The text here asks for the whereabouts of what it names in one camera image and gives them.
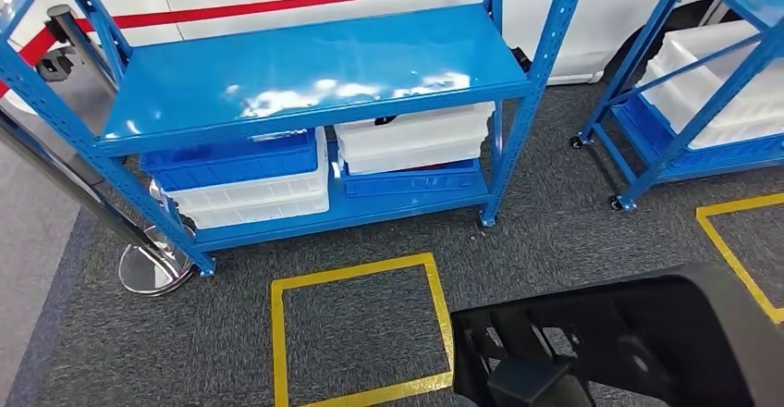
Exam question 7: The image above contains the black plastic plate frame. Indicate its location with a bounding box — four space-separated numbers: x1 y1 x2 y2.
449 262 784 407

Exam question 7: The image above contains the blue metal shelf rack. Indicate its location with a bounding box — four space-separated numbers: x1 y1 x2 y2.
0 0 595 278

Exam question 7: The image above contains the small black block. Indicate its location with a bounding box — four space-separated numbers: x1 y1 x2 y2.
509 46 534 76

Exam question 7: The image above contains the chrome base stanchion post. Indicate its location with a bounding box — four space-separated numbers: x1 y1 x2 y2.
0 106 199 298

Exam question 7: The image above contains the black topped stanchion post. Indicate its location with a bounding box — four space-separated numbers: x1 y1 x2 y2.
45 4 118 96

